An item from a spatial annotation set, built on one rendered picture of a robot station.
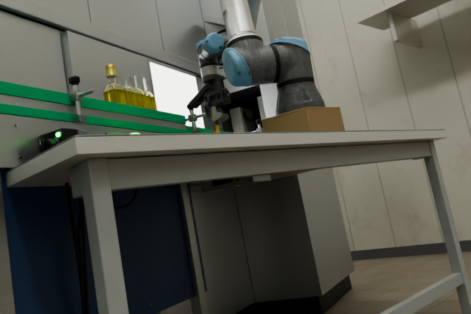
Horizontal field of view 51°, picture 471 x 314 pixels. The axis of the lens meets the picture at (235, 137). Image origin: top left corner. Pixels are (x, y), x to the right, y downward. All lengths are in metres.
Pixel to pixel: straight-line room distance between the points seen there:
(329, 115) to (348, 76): 3.02
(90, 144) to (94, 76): 1.03
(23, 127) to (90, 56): 0.76
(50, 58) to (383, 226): 3.24
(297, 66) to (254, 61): 0.13
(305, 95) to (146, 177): 0.62
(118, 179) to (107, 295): 0.21
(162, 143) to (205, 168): 0.16
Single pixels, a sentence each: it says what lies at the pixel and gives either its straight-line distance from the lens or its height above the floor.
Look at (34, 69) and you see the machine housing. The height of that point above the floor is 1.15.
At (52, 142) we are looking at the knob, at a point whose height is 0.80.
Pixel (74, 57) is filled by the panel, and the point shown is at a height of 1.22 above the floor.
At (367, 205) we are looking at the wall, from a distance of 4.41.
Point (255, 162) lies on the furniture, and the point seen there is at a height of 0.68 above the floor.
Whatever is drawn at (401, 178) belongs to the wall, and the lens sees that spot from 4.23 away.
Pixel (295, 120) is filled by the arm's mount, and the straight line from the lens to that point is 1.40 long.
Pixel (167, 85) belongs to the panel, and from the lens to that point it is 2.31.
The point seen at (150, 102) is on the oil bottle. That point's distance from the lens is 1.88.
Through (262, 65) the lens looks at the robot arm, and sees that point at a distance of 1.44.
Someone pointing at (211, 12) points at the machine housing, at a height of 1.74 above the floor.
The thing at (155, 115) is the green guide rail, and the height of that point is 0.94.
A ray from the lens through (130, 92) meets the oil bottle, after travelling 1.79.
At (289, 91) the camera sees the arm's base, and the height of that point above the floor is 0.89.
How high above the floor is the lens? 0.56
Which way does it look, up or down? 9 degrees up
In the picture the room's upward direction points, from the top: 11 degrees counter-clockwise
